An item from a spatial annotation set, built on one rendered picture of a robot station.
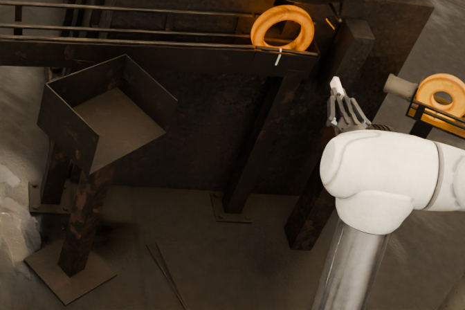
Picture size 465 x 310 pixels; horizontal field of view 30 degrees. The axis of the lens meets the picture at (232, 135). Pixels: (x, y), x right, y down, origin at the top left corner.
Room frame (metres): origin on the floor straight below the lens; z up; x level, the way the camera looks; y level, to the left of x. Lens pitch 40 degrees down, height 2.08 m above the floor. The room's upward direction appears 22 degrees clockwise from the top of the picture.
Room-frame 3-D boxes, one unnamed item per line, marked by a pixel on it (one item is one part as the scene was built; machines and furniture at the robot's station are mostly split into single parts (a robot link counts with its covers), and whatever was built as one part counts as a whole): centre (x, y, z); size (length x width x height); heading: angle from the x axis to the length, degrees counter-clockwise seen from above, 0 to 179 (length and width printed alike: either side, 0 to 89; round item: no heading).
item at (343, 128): (1.83, -0.29, 0.73); 0.09 x 0.08 x 0.07; 26
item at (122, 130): (1.62, 0.31, 0.36); 0.26 x 0.20 x 0.72; 151
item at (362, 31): (2.23, -0.23, 0.68); 0.11 x 0.08 x 0.24; 26
